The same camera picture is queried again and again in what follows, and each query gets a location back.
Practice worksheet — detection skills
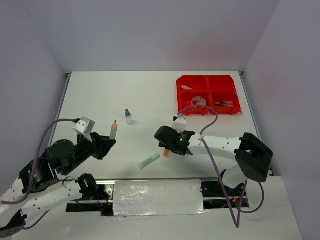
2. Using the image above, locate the large silver tape roll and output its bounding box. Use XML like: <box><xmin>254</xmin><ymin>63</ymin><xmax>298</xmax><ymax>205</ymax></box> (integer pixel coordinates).
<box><xmin>191</xmin><ymin>96</ymin><xmax>207</xmax><ymax>106</ymax></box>

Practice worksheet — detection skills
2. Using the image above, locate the silver foil covered plate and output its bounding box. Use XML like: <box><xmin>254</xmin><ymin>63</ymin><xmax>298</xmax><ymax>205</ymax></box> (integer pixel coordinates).
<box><xmin>113</xmin><ymin>179</ymin><xmax>206</xmax><ymax>217</ymax></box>

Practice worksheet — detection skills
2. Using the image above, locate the orange highlighter cap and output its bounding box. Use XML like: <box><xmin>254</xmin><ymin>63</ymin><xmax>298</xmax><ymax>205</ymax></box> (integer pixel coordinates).
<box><xmin>163</xmin><ymin>149</ymin><xmax>170</xmax><ymax>157</ymax></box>

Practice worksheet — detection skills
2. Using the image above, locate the blue pen with label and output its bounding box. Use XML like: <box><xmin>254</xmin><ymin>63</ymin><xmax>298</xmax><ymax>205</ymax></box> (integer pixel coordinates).
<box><xmin>213</xmin><ymin>101</ymin><xmax>234</xmax><ymax>105</ymax></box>

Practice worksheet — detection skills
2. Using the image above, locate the dark blue pen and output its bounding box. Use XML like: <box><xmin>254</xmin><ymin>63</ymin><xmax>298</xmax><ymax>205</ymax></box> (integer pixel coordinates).
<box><xmin>214</xmin><ymin>103</ymin><xmax>234</xmax><ymax>108</ymax></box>

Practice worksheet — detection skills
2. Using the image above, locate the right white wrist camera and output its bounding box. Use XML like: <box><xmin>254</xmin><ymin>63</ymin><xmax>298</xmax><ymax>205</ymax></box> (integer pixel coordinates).
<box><xmin>171</xmin><ymin>115</ymin><xmax>187</xmax><ymax>133</ymax></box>

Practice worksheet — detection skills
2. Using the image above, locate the pink highlighter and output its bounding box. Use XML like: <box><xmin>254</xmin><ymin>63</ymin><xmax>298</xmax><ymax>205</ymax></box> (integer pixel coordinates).
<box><xmin>180</xmin><ymin>85</ymin><xmax>193</xmax><ymax>91</ymax></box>

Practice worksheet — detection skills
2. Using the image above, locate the green highlighter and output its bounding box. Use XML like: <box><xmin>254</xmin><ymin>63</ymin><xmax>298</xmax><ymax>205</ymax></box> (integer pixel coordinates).
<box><xmin>138</xmin><ymin>153</ymin><xmax>161</xmax><ymax>170</ymax></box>

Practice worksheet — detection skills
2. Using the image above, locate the clear blue-cap spray bottle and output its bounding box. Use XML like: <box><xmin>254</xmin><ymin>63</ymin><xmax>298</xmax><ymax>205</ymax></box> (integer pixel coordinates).
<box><xmin>124</xmin><ymin>108</ymin><xmax>133</xmax><ymax>125</ymax></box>

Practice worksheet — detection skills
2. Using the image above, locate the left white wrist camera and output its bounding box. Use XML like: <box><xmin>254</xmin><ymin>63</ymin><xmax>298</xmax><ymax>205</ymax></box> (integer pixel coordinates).
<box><xmin>73</xmin><ymin>117</ymin><xmax>95</xmax><ymax>143</ymax></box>

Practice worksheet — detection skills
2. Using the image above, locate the orange-tip grey highlighter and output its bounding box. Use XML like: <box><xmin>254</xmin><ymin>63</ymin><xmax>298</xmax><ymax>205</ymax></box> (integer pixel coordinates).
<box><xmin>109</xmin><ymin>120</ymin><xmax>118</xmax><ymax>140</ymax></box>

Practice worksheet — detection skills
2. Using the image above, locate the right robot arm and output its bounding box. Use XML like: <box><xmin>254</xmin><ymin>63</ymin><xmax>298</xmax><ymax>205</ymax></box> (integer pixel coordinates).
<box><xmin>154</xmin><ymin>126</ymin><xmax>274</xmax><ymax>196</ymax></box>

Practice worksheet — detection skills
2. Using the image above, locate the red compartment bin tray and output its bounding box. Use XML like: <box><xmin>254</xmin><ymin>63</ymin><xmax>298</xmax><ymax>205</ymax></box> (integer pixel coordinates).
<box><xmin>176</xmin><ymin>75</ymin><xmax>242</xmax><ymax>116</ymax></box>

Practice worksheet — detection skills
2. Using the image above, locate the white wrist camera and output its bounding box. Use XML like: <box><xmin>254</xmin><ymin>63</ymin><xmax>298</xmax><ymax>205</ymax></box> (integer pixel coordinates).
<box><xmin>171</xmin><ymin>115</ymin><xmax>187</xmax><ymax>133</ymax></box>
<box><xmin>73</xmin><ymin>117</ymin><xmax>95</xmax><ymax>143</ymax></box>

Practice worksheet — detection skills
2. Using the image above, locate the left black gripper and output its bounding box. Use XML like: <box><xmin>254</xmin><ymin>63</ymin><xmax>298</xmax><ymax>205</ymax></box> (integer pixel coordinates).
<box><xmin>62</xmin><ymin>131</ymin><xmax>118</xmax><ymax>175</ymax></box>

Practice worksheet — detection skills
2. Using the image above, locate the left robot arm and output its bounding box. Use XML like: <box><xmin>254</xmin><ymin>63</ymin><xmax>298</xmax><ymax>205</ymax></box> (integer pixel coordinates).
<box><xmin>0</xmin><ymin>132</ymin><xmax>116</xmax><ymax>238</ymax></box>

